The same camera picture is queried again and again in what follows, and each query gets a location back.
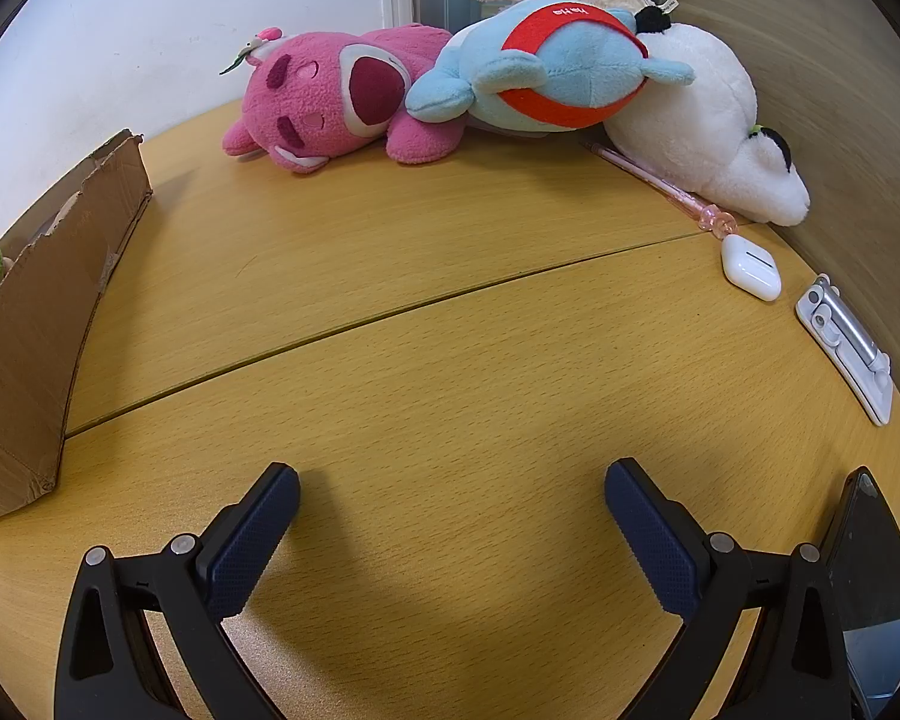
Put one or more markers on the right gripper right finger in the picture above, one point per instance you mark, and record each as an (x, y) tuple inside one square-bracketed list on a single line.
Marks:
[(795, 665)]

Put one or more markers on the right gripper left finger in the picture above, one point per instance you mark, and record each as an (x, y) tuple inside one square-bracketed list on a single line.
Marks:
[(108, 663)]

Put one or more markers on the white folding phone stand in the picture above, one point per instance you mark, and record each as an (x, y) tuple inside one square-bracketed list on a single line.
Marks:
[(864, 366)]

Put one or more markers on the pink translucent pen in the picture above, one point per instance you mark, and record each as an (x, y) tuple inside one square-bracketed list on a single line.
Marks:
[(709, 217)]

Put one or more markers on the white earbuds case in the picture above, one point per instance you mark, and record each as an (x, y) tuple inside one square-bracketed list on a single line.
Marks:
[(751, 268)]

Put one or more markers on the cardboard box tray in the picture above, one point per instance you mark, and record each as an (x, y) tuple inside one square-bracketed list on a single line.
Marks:
[(64, 250)]

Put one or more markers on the pink bear plush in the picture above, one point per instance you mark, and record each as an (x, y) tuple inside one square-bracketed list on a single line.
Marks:
[(321, 95)]

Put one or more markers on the white plush toy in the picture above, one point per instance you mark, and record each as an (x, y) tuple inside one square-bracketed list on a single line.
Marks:
[(705, 137)]

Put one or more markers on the blue plush with red band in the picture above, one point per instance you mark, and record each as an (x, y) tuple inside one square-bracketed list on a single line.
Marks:
[(542, 66)]

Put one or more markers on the black sunglasses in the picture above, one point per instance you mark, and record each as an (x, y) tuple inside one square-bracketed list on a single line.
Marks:
[(861, 553)]

